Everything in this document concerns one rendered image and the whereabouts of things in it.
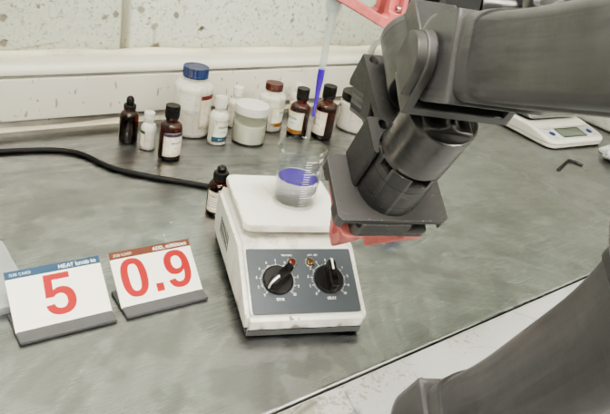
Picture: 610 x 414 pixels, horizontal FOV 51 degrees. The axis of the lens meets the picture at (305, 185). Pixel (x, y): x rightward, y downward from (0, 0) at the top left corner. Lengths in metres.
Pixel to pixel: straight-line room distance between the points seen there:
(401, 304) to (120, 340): 0.32
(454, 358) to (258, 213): 0.26
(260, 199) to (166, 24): 0.50
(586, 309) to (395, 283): 0.53
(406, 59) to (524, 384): 0.22
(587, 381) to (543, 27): 0.17
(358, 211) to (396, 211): 0.03
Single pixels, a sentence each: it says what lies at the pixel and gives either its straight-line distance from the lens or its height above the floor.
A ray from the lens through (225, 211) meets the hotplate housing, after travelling 0.75.
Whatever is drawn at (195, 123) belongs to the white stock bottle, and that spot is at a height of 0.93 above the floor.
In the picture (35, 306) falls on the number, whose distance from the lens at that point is 0.67.
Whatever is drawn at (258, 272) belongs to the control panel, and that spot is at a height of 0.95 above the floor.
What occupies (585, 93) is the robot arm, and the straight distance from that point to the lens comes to 0.31.
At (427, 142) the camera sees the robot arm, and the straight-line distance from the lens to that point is 0.47.
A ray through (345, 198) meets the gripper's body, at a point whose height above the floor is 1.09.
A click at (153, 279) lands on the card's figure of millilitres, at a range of 0.70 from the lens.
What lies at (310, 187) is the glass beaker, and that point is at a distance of 0.71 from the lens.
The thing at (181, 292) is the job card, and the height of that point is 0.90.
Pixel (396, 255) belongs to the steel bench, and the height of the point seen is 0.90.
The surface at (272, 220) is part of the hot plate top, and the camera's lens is 0.69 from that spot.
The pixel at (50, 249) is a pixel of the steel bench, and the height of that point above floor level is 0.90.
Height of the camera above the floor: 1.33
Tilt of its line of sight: 26 degrees down
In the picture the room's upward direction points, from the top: 11 degrees clockwise
